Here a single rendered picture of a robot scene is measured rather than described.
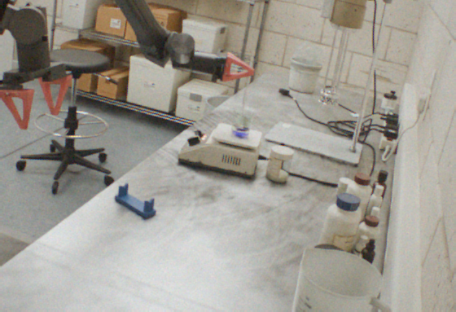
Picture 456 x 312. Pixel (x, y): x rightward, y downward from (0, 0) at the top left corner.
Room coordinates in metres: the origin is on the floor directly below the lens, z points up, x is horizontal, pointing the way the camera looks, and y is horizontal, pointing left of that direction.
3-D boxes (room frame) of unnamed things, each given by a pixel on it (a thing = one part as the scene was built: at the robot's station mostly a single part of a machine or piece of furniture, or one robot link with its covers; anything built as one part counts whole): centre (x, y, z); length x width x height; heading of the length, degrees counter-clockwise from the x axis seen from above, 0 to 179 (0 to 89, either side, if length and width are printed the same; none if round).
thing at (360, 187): (1.21, -0.33, 0.80); 0.06 x 0.06 x 0.11
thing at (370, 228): (1.04, -0.33, 0.79); 0.05 x 0.05 x 0.09
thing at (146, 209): (1.07, 0.17, 0.77); 0.10 x 0.03 x 0.04; 56
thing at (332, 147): (1.69, -0.28, 0.76); 0.30 x 0.20 x 0.01; 76
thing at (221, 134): (1.39, -0.02, 0.83); 0.12 x 0.12 x 0.01; 84
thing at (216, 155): (1.40, 0.00, 0.79); 0.22 x 0.13 x 0.08; 84
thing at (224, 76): (1.40, 0.01, 1.01); 0.09 x 0.07 x 0.07; 90
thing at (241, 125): (1.37, -0.03, 0.87); 0.06 x 0.05 x 0.08; 4
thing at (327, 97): (1.69, -0.29, 1.02); 0.07 x 0.07 x 0.25
